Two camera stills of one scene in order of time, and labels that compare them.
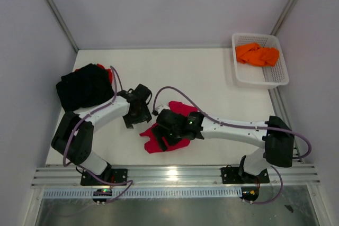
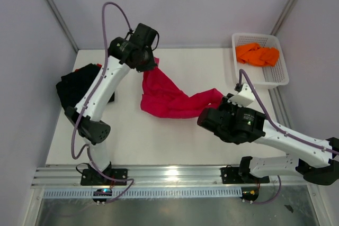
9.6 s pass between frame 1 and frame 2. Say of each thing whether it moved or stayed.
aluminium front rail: stayed
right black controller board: stayed
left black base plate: stayed
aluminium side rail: stayed
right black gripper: moved
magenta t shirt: moved
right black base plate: stayed
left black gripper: moved
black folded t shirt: stayed
